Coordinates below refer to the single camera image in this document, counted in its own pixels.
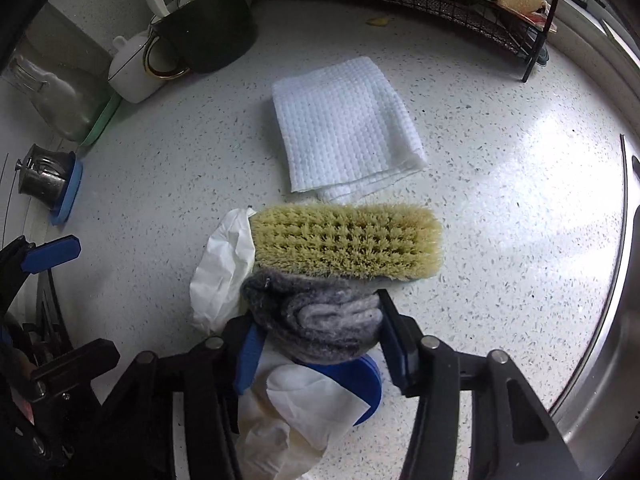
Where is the white plastic glove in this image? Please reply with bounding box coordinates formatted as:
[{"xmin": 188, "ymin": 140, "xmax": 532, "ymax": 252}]
[{"xmin": 235, "ymin": 350, "xmax": 366, "ymax": 480}]

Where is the white ceramic pot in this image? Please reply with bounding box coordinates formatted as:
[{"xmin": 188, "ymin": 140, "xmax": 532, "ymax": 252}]
[{"xmin": 107, "ymin": 30, "xmax": 166, "ymax": 105}]

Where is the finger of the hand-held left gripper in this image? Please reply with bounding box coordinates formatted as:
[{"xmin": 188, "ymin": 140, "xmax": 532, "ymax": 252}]
[
  {"xmin": 30, "ymin": 339, "xmax": 121, "ymax": 393},
  {"xmin": 0, "ymin": 235, "xmax": 82, "ymax": 311}
]

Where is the stainless steel sink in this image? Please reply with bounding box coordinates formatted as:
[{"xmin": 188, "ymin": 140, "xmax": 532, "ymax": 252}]
[{"xmin": 547, "ymin": 0, "xmax": 640, "ymax": 480}]

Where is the yellow bristle scrub brush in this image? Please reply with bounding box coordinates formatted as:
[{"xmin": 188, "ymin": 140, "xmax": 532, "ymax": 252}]
[{"xmin": 247, "ymin": 202, "xmax": 443, "ymax": 283}]

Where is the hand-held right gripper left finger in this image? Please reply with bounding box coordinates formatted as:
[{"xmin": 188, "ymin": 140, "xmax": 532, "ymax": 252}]
[{"xmin": 92, "ymin": 316, "xmax": 266, "ymax": 480}]

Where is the white waffle cloth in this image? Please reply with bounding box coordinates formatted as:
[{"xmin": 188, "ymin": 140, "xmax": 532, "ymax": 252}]
[{"xmin": 271, "ymin": 56, "xmax": 428, "ymax": 206}]

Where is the blue coaster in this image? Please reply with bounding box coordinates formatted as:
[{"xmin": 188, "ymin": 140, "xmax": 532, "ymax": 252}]
[{"xmin": 50, "ymin": 157, "xmax": 83, "ymax": 226}]

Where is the black mug gold handle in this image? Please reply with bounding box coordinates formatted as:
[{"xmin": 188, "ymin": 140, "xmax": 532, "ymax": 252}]
[{"xmin": 145, "ymin": 0, "xmax": 260, "ymax": 81}]

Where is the red orange sachet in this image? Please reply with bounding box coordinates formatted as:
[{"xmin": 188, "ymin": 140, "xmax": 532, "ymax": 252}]
[{"xmin": 520, "ymin": 7, "xmax": 551, "ymax": 28}]

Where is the clear glass jar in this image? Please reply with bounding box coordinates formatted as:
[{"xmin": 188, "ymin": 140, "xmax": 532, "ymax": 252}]
[{"xmin": 2, "ymin": 55, "xmax": 113, "ymax": 143}]

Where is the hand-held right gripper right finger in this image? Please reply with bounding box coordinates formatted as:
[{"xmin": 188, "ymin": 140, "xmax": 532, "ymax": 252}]
[{"xmin": 375, "ymin": 289, "xmax": 583, "ymax": 480}]

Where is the small metal cup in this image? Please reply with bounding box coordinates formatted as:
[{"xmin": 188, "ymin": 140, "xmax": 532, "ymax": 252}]
[{"xmin": 15, "ymin": 143, "xmax": 76, "ymax": 208}]

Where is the grey cloth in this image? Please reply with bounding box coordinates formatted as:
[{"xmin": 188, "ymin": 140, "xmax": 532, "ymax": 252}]
[{"xmin": 241, "ymin": 266, "xmax": 386, "ymax": 365}]

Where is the blue round plastic lid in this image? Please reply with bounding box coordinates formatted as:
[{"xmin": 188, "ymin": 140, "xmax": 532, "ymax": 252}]
[{"xmin": 305, "ymin": 352, "xmax": 385, "ymax": 426}]

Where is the green coaster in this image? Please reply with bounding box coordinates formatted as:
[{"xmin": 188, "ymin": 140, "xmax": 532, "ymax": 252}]
[{"xmin": 77, "ymin": 92, "xmax": 123, "ymax": 148}]

